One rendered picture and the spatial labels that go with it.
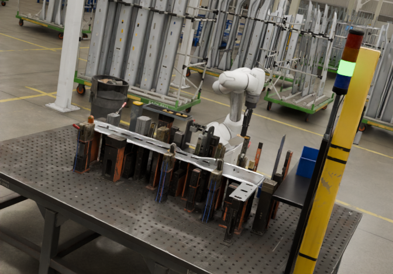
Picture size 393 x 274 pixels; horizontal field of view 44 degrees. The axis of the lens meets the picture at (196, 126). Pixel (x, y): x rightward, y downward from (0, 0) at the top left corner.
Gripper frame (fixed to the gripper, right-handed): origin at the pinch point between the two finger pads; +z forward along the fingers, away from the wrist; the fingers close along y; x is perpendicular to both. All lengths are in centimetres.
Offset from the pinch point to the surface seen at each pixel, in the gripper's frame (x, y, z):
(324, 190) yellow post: 61, 53, 2
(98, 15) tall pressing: -364, -380, 1
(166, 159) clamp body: -40, 22, 27
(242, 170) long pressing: 4.1, -4.7, 28.7
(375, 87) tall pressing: 67, -691, 45
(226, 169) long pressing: -5.2, 2.9, 28.7
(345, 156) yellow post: 66, 53, -19
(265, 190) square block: 25.9, 17.4, 27.8
